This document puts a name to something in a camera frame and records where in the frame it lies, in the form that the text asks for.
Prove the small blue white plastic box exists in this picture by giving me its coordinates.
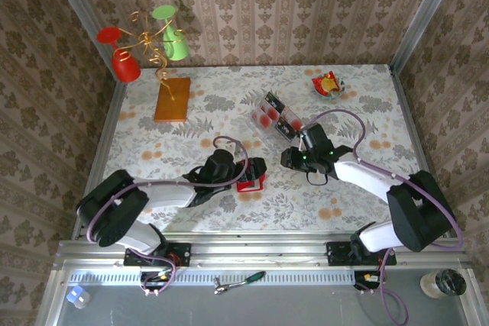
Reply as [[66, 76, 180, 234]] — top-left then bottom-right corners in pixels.
[[65, 283, 92, 310]]

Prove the red snack packet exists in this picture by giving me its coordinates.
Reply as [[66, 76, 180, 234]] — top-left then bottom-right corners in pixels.
[[311, 70, 341, 96]]

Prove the clear jar with black lid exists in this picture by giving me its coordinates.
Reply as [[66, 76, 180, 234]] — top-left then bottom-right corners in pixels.
[[419, 268, 468, 300]]

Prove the aluminium side rail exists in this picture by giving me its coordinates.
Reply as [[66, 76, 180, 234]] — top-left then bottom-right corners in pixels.
[[388, 66, 451, 236], [71, 80, 128, 240]]

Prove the left aluminium corner post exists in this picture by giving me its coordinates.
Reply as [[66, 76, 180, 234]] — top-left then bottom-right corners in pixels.
[[42, 0, 116, 75]]

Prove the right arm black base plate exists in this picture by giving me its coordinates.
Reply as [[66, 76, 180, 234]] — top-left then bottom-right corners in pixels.
[[325, 240, 397, 267]]

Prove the black connector block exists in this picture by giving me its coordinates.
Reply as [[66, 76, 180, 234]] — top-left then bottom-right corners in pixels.
[[139, 270, 174, 292], [353, 270, 383, 292]]

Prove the red plastic wine glass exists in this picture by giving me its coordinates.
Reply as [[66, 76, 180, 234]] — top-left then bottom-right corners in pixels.
[[96, 26, 142, 84]]

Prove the white red-dot card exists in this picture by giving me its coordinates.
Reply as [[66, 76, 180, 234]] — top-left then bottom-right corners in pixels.
[[252, 109, 273, 129], [284, 108, 303, 131], [264, 104, 283, 121]]

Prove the right aluminium corner post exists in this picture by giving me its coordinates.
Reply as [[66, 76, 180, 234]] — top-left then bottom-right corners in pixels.
[[390, 0, 466, 72]]

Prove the green plastic wine glass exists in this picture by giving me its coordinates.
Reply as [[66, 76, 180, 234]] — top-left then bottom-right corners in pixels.
[[151, 4, 190, 62]]

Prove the red card holder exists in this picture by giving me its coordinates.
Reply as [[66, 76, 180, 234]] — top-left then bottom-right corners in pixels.
[[235, 157, 267, 194]]

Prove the green handled ratchet wrench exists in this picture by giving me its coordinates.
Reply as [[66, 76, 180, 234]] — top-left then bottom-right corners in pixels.
[[213, 270, 267, 296]]

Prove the aluminium front rail beam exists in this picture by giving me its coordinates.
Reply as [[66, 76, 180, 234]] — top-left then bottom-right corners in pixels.
[[53, 236, 473, 270]]

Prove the slotted grey cable duct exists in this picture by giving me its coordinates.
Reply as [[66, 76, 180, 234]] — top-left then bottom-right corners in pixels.
[[66, 269, 362, 287]]

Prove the left black connector block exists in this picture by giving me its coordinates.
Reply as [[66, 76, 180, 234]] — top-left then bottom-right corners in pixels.
[[139, 270, 174, 292]]

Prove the floral tablecloth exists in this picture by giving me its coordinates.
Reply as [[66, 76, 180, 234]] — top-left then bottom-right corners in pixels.
[[88, 64, 439, 234]]

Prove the small glass bowl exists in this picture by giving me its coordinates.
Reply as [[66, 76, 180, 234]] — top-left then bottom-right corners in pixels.
[[313, 76, 347, 102]]

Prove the gold wire stand wooden base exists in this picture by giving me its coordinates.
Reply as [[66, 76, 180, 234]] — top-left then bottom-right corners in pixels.
[[128, 11, 192, 124]]

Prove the thin black cable loop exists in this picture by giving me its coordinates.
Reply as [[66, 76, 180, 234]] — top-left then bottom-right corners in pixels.
[[304, 170, 330, 186]]

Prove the black VIP card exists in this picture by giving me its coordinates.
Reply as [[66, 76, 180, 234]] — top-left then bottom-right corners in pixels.
[[265, 91, 287, 110], [276, 119, 298, 141]]

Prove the aluminium corner post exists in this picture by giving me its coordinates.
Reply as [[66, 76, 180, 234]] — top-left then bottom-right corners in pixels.
[[390, 0, 466, 72], [42, 0, 116, 75]]

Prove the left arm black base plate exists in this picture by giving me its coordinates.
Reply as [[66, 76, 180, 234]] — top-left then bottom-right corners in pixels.
[[123, 242, 193, 268]]

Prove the right black connector block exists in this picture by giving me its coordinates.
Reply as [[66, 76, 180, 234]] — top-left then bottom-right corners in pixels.
[[353, 270, 383, 292]]

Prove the left aluminium side rail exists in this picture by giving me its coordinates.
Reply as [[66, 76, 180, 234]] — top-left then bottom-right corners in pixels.
[[71, 80, 128, 240]]

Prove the right aluminium side rail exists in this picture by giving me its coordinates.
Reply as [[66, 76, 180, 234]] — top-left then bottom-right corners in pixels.
[[388, 66, 451, 236]]

